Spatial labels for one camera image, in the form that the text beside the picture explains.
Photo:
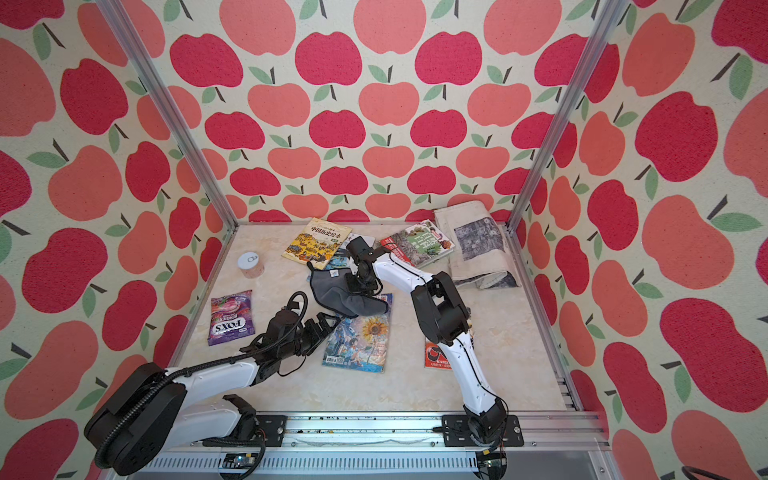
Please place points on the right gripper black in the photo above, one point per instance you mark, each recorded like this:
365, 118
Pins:
352, 287

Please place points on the white round tape roll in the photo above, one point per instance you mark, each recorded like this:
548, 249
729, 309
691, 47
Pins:
250, 265

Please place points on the folded newspaper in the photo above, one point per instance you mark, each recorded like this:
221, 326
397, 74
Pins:
482, 255

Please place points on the blue sunflower magazine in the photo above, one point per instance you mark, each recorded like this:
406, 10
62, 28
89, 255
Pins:
361, 343

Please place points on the right aluminium frame post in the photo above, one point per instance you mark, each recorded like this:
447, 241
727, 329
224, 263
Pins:
602, 32

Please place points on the left aluminium frame post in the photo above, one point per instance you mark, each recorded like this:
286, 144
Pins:
121, 26

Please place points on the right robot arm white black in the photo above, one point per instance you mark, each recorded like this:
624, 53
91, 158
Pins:
444, 320

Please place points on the purple candy bag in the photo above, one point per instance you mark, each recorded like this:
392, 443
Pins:
231, 318

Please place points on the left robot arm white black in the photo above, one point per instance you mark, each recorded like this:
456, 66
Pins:
156, 409

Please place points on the grey microfibre cloth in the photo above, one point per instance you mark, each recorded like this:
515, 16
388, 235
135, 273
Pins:
330, 290

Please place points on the blue science book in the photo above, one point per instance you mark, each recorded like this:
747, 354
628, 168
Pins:
341, 258

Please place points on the red green book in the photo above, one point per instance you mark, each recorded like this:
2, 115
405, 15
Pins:
420, 244

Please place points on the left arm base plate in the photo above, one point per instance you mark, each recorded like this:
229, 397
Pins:
252, 431

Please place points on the aluminium frame post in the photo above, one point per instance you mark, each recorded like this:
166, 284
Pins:
121, 26
602, 32

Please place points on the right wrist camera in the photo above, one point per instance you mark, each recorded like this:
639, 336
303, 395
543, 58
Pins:
359, 250

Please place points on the yellow picture book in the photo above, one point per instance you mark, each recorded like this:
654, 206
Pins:
317, 243

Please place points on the aluminium front rail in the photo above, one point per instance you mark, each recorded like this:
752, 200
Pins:
565, 444

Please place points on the red manga book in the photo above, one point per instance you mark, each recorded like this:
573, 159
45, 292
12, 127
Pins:
434, 358

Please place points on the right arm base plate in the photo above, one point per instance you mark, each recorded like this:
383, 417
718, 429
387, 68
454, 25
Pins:
472, 431

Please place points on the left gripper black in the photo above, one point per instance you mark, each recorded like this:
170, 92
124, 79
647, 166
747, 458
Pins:
319, 336

